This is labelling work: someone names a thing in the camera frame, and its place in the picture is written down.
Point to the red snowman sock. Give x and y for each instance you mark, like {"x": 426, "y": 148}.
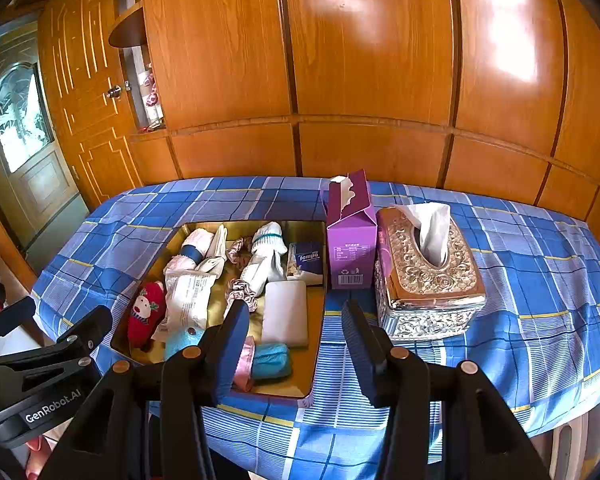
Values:
{"x": 145, "y": 320}

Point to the pink cloth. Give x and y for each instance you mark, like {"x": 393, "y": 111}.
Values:
{"x": 245, "y": 365}

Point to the light blue cloth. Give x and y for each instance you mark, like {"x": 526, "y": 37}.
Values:
{"x": 180, "y": 342}

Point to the white plastic packet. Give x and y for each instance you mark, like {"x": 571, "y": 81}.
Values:
{"x": 187, "y": 295}

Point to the pink white sock blue band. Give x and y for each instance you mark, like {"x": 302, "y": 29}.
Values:
{"x": 199, "y": 241}

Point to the wooden panel door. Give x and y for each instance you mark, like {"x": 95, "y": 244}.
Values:
{"x": 80, "y": 110}

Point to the plain white sock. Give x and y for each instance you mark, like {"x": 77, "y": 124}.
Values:
{"x": 220, "y": 247}

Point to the metal door knob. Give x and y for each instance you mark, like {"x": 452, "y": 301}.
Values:
{"x": 113, "y": 92}

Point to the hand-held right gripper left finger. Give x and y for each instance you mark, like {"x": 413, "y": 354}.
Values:
{"x": 232, "y": 350}

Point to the red patterned shelf packages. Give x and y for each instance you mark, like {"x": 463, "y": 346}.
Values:
{"x": 151, "y": 95}

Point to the white sock teal stripes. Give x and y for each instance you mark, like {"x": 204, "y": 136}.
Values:
{"x": 267, "y": 245}

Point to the brown scrunchie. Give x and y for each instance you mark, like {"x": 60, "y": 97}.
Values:
{"x": 239, "y": 251}

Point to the white cloth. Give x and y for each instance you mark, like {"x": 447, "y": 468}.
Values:
{"x": 285, "y": 315}

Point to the wooden wardrobe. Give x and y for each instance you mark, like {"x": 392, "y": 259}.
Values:
{"x": 370, "y": 60}

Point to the blue white tissue pack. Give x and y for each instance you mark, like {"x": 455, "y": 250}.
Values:
{"x": 307, "y": 260}

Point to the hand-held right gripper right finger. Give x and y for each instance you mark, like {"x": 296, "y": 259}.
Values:
{"x": 362, "y": 350}

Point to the white plastic chair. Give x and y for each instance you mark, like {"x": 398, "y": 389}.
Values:
{"x": 567, "y": 445}

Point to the purple tissue box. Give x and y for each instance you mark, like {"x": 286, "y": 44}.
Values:
{"x": 350, "y": 255}

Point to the blue plaid tablecloth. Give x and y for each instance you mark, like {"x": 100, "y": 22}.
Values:
{"x": 530, "y": 285}

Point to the white facial tissue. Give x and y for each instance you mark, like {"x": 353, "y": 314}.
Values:
{"x": 435, "y": 235}

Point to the pink satin scrunchie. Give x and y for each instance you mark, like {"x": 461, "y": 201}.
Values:
{"x": 242, "y": 292}

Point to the teal cloth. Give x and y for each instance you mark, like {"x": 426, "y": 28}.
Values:
{"x": 272, "y": 360}

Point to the glass panel door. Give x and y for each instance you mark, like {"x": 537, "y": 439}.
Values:
{"x": 20, "y": 120}

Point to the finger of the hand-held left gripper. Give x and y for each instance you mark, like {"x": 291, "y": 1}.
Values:
{"x": 5, "y": 317}
{"x": 87, "y": 327}

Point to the gold metal tin tray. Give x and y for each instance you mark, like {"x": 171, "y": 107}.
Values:
{"x": 300, "y": 372}

